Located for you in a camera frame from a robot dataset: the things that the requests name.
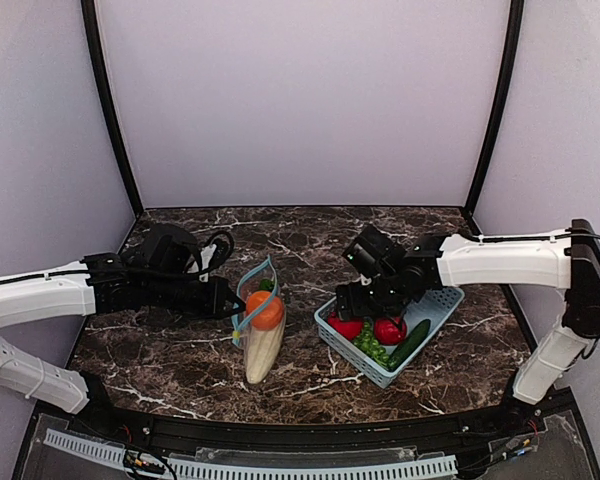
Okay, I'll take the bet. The black front rail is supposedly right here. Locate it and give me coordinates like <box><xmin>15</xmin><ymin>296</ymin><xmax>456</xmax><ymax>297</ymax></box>
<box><xmin>70</xmin><ymin>407</ymin><xmax>545</xmax><ymax>453</ymax></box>

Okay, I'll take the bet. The white radish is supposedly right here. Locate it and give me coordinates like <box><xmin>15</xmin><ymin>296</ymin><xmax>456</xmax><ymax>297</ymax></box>
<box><xmin>245</xmin><ymin>319</ymin><xmax>286</xmax><ymax>384</ymax></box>

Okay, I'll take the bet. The green leafy vegetable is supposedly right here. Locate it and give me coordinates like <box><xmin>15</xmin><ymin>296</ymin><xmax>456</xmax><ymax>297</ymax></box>
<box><xmin>259</xmin><ymin>278</ymin><xmax>275</xmax><ymax>292</ymax></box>

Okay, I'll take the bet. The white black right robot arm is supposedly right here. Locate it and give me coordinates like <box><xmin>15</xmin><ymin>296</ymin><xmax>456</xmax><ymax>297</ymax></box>
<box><xmin>336</xmin><ymin>219</ymin><xmax>600</xmax><ymax>405</ymax></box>

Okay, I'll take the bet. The green grapes bunch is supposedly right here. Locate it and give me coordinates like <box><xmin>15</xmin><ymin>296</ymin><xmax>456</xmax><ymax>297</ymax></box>
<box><xmin>352</xmin><ymin>322</ymin><xmax>389</xmax><ymax>369</ymax></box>

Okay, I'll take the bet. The dark red round fruit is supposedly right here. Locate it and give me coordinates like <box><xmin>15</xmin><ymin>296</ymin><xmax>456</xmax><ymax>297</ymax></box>
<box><xmin>373</xmin><ymin>317</ymin><xmax>408</xmax><ymax>346</ymax></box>

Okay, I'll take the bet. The red tomato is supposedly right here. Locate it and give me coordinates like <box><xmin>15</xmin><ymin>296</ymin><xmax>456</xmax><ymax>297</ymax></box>
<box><xmin>327</xmin><ymin>312</ymin><xmax>364</xmax><ymax>341</ymax></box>

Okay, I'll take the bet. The green cucumber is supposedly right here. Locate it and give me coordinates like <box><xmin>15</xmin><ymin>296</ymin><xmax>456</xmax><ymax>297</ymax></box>
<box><xmin>387</xmin><ymin>319</ymin><xmax>431</xmax><ymax>371</ymax></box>

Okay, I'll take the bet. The clear zip top bag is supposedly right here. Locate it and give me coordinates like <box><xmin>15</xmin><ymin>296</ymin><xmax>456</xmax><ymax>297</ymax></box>
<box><xmin>232</xmin><ymin>255</ymin><xmax>286</xmax><ymax>385</ymax></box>

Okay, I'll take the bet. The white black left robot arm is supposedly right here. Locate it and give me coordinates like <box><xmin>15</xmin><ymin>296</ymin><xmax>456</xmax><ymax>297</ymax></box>
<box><xmin>0</xmin><ymin>224</ymin><xmax>246</xmax><ymax>415</ymax></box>

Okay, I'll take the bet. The orange fruit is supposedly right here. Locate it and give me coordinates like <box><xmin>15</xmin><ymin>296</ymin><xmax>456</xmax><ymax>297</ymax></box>
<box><xmin>246</xmin><ymin>290</ymin><xmax>284</xmax><ymax>331</ymax></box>

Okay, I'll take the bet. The white slotted cable duct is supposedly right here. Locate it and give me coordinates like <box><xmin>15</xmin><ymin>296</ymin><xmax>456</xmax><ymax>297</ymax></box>
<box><xmin>43</xmin><ymin>428</ymin><xmax>458</xmax><ymax>480</ymax></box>

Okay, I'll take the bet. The light blue plastic basket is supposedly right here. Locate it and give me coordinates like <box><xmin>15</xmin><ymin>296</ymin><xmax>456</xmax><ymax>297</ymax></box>
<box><xmin>314</xmin><ymin>287</ymin><xmax>465</xmax><ymax>388</ymax></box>

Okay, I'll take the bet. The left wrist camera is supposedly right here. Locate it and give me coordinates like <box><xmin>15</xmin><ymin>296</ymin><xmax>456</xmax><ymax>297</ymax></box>
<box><xmin>187</xmin><ymin>230</ymin><xmax>235</xmax><ymax>276</ymax></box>

